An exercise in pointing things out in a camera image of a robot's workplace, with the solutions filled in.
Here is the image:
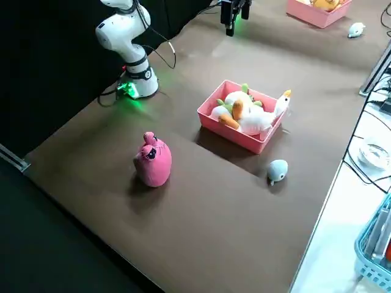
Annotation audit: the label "aluminium corner bracket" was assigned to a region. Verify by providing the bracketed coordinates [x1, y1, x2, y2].
[0, 142, 32, 172]

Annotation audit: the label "yellow plush dinosaur doll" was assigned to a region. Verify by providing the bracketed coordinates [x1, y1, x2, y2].
[310, 0, 342, 12]

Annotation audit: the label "clear round plate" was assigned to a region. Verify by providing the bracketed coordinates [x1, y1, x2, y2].
[357, 142, 389, 171]

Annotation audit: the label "small blue-grey plush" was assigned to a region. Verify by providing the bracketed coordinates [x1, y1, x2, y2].
[347, 22, 367, 39]
[266, 159, 289, 186]

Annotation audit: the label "pink plush doll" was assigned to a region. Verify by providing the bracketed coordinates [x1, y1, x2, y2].
[133, 131, 173, 188]

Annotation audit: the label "white plush doll green leaves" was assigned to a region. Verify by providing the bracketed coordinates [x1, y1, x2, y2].
[210, 84, 265, 121]

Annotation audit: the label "aluminium frame post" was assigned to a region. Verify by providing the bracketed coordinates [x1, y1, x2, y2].
[359, 38, 391, 97]

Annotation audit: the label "black flat electronics box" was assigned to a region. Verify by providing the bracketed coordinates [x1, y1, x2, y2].
[378, 96, 391, 116]

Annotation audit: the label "pink plastic box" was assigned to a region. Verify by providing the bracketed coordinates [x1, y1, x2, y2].
[197, 79, 288, 154]
[285, 0, 354, 29]

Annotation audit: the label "light blue plastic basket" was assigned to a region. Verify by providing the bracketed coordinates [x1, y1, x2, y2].
[354, 193, 391, 291]

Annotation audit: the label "white goose plush doll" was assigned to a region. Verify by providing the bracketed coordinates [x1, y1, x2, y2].
[219, 89, 293, 137]

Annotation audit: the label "black desk cable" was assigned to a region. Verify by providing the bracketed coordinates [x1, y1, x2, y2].
[342, 70, 391, 193]

